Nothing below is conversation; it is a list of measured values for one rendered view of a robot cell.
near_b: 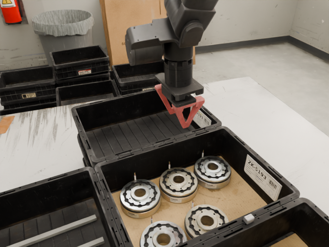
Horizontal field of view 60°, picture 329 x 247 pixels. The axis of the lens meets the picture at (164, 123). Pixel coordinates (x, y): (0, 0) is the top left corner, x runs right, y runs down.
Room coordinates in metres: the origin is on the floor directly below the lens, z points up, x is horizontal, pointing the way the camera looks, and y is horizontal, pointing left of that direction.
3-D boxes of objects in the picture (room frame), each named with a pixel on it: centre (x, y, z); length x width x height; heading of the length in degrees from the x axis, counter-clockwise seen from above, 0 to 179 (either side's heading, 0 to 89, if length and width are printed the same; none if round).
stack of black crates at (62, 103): (1.70, 0.52, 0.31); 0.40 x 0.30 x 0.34; 108
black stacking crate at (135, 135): (0.75, 0.06, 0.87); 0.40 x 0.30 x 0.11; 116
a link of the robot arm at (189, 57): (0.53, -0.02, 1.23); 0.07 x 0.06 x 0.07; 107
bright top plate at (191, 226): (0.41, -0.10, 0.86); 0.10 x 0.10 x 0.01
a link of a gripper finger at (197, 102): (0.52, -0.04, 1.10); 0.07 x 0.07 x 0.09; 26
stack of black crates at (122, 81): (1.83, 0.14, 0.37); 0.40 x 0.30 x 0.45; 108
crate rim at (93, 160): (0.75, 0.06, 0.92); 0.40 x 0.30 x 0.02; 116
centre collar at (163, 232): (0.36, 0.00, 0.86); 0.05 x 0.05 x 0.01
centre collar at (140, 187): (0.49, 0.06, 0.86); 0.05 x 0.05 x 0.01
